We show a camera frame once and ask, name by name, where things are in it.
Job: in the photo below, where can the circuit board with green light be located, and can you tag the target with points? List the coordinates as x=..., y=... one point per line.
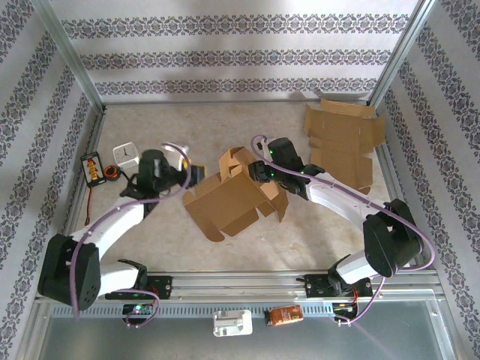
x=137, y=309

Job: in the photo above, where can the black device with orange print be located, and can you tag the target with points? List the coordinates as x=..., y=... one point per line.
x=93, y=168

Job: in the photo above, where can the aluminium mounting rail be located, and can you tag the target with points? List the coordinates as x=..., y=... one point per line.
x=232, y=287

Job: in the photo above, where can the grey metal sheet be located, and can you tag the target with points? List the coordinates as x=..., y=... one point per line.
x=112, y=341

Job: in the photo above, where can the white plastic bracket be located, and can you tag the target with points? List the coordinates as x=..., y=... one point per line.
x=232, y=322

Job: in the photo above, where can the aluminium frame rail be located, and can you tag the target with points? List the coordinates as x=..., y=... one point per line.
x=390, y=168
x=78, y=197
x=225, y=101

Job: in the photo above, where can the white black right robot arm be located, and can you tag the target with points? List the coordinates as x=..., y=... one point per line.
x=337, y=202

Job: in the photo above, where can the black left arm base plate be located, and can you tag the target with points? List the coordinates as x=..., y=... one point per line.
x=165, y=287

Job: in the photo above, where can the brown cardboard mailer box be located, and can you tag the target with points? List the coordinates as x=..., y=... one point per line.
x=225, y=202
x=341, y=135

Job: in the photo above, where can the orange battery pack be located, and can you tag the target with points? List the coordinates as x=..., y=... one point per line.
x=285, y=315

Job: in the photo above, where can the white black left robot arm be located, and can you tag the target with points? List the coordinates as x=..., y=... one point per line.
x=112, y=225

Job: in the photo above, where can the white square desk clock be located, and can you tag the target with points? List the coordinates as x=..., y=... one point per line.
x=125, y=155

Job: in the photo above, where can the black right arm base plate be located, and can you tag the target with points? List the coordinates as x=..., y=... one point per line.
x=315, y=287

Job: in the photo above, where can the aluminium frame post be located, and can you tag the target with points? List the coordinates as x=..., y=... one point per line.
x=399, y=56
x=71, y=56

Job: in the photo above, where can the black orange tape roll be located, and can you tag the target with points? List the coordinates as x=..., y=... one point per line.
x=111, y=173

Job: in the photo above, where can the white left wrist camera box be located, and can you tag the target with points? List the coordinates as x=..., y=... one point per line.
x=183, y=157

